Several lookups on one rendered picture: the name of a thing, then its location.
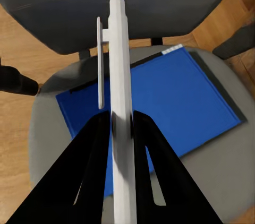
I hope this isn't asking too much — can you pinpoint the pen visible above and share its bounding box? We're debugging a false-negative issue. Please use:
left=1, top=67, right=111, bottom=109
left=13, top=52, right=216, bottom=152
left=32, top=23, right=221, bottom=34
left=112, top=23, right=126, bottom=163
left=97, top=0, right=137, bottom=224

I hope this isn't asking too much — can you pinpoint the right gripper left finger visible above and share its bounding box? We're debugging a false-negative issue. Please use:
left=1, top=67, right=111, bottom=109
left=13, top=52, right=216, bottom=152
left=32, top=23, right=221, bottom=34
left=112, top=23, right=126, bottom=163
left=6, top=110, right=111, bottom=224

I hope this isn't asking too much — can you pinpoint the swivel chair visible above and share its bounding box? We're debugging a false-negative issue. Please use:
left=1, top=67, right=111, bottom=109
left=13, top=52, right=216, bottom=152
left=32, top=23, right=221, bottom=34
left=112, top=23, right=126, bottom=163
left=0, top=0, right=255, bottom=224

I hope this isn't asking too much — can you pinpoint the folder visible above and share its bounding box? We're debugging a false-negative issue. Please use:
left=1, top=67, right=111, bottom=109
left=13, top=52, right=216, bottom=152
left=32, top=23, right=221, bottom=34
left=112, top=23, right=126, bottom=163
left=55, top=44, right=240, bottom=199

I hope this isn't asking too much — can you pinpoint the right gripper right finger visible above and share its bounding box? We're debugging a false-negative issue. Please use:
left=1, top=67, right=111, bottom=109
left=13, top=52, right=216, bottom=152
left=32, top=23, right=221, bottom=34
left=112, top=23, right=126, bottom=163
left=133, top=110, right=223, bottom=224

